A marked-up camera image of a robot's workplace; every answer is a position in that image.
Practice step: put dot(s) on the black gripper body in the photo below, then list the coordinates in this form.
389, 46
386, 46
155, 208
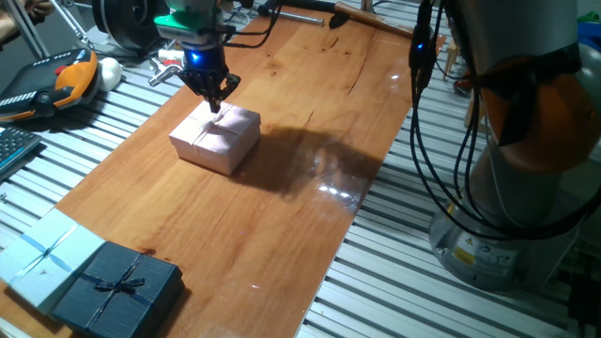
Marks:
204, 61

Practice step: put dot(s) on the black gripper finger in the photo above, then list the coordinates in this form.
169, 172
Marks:
229, 84
197, 84

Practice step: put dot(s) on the pink box lid with ribbon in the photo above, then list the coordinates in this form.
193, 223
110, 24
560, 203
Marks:
220, 133

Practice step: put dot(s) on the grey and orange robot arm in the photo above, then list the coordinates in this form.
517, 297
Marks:
530, 141

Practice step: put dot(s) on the open pink box base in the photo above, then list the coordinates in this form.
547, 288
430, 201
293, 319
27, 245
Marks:
228, 170

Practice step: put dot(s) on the dark blue gift box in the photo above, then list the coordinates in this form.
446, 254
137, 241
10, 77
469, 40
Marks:
117, 300

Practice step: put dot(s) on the light blue gift box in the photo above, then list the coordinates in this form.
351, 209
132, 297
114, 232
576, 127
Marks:
42, 263

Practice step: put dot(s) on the person's left hand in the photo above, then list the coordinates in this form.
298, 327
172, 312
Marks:
40, 7

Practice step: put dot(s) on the silver metal clamp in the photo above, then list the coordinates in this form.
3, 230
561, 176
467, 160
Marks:
162, 74

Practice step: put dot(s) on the green wrist adapter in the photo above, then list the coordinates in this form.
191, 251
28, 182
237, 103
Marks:
188, 23

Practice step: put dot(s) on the white egg-shaped object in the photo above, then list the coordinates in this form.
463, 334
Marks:
110, 72

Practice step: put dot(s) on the black filament spool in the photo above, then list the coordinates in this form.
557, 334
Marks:
122, 23

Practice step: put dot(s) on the silver metal rod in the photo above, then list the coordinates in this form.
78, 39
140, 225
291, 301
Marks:
305, 19

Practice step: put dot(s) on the orange and black teach pendant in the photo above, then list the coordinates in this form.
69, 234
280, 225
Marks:
70, 84

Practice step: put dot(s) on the glossy wooden board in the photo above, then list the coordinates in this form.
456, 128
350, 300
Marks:
244, 225

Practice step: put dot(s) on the upright aluminium pole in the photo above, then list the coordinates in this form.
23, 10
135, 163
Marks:
28, 30

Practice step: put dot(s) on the black keyboard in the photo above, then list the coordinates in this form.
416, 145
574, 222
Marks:
14, 145

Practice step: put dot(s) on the small wooden rack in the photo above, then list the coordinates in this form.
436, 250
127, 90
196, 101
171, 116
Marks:
453, 51

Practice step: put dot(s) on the blue plastic bag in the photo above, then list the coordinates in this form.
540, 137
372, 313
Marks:
590, 33

